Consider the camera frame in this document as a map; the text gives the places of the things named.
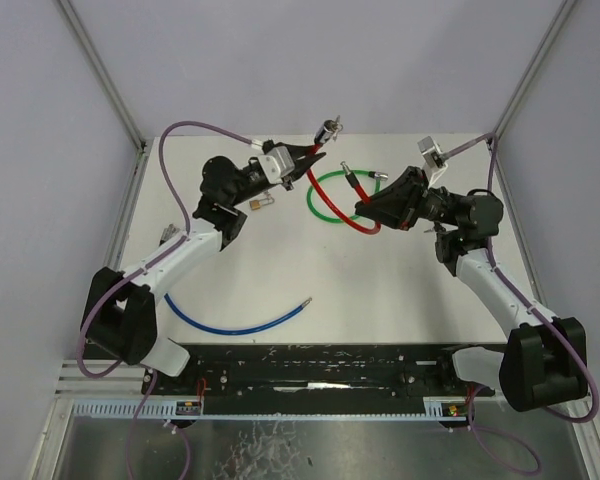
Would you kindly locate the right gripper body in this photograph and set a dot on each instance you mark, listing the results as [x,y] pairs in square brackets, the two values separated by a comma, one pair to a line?
[420,204]

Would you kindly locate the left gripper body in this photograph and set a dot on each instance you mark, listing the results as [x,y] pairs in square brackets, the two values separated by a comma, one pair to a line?
[286,181]

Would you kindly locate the red cable lock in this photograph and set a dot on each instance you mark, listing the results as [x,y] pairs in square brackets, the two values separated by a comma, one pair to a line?
[321,138]

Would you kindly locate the red lock key bunch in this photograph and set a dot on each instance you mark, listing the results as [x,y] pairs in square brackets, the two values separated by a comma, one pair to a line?
[335,127]

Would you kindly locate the brass padlock with key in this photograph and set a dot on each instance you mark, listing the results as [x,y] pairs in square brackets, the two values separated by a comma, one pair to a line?
[261,202]

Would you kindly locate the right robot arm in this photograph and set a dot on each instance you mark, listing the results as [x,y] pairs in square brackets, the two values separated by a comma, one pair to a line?
[544,360]

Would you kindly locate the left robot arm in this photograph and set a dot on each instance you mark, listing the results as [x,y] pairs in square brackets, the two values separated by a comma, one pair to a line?
[120,314]

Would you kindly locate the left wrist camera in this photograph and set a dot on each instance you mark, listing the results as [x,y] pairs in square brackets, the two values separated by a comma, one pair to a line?
[269,163]

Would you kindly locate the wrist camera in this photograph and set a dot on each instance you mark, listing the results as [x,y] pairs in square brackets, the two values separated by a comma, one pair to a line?
[269,163]
[435,164]

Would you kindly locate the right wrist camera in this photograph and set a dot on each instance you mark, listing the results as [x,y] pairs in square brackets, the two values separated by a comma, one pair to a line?
[435,164]

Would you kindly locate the blue cable lock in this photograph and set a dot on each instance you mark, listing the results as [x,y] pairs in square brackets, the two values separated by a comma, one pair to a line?
[235,330]

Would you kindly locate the left aluminium frame post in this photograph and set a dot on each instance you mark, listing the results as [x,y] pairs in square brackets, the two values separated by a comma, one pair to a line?
[87,47]

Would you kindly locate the aluminium frame post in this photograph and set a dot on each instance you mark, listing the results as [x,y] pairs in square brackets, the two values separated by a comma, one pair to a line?
[87,47]
[541,53]

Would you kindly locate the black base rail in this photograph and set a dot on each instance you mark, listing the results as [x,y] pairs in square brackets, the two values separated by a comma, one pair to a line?
[403,368]

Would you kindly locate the right aluminium frame post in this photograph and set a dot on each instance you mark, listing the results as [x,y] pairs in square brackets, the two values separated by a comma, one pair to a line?
[541,53]

